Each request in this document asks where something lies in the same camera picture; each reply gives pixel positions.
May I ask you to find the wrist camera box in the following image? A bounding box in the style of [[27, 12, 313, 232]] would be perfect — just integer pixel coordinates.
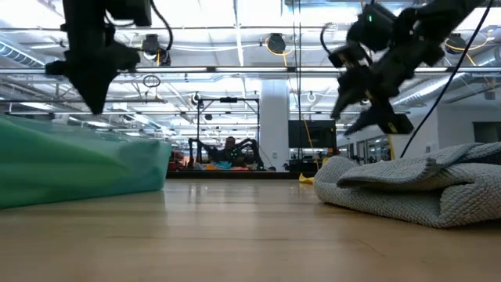
[[327, 42, 371, 68], [105, 0, 153, 27]]

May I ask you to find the yellow microfiber towel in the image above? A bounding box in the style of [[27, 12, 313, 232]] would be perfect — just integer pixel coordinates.
[[298, 156, 330, 186]]

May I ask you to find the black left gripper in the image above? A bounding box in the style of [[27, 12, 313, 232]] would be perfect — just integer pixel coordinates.
[[45, 23, 141, 115]]

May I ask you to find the person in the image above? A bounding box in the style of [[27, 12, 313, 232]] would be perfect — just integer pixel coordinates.
[[222, 136, 240, 158]]

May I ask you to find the red equipment box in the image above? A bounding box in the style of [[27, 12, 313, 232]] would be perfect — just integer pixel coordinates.
[[168, 150, 185, 170]]

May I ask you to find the silver air duct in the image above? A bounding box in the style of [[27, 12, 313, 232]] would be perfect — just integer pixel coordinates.
[[393, 46, 501, 111], [0, 41, 46, 67]]

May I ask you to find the black background rig frame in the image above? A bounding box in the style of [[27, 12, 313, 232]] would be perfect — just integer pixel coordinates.
[[196, 96, 261, 161]]

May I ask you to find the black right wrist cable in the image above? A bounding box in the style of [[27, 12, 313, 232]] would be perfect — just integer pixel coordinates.
[[319, 22, 337, 56]]

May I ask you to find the dark wall panel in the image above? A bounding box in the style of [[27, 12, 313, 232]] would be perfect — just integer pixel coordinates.
[[473, 121, 501, 143]]

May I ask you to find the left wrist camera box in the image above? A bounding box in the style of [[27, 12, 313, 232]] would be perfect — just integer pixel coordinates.
[[105, 0, 153, 27]]

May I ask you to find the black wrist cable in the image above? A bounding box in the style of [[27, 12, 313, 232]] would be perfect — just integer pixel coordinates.
[[319, 22, 337, 56], [103, 0, 174, 52]]

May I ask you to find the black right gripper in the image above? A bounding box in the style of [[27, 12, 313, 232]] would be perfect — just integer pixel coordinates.
[[330, 38, 445, 136]]

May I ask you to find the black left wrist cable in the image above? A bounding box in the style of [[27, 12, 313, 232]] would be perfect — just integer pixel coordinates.
[[103, 0, 174, 52]]

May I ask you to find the thin black hanging cable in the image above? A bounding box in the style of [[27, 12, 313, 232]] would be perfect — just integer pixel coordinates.
[[291, 0, 303, 160]]

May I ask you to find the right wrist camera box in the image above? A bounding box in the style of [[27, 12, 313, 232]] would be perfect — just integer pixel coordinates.
[[327, 42, 371, 68]]

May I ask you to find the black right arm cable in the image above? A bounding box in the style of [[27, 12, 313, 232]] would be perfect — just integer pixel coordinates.
[[399, 0, 495, 158]]

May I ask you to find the black ceiling cable reel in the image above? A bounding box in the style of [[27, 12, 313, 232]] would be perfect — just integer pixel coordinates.
[[264, 32, 294, 67], [443, 33, 491, 54], [140, 33, 172, 67]]

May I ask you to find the long ceiling light bar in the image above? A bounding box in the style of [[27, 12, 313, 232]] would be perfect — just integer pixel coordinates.
[[0, 66, 501, 75]]

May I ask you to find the smooth grey microfiber towel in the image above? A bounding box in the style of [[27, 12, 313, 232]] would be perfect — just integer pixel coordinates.
[[312, 141, 501, 230]]

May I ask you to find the black hanging cable loop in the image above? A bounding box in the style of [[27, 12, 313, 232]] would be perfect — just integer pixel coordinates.
[[142, 74, 161, 89]]

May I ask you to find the black wall monitor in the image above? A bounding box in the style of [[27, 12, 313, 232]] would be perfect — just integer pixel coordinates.
[[288, 119, 337, 149]]

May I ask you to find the teal translucent plastic bin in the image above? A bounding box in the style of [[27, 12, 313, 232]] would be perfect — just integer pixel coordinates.
[[0, 115, 172, 209]]

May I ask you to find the white pillar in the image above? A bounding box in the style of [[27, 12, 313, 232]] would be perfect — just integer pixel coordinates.
[[258, 80, 291, 172]]

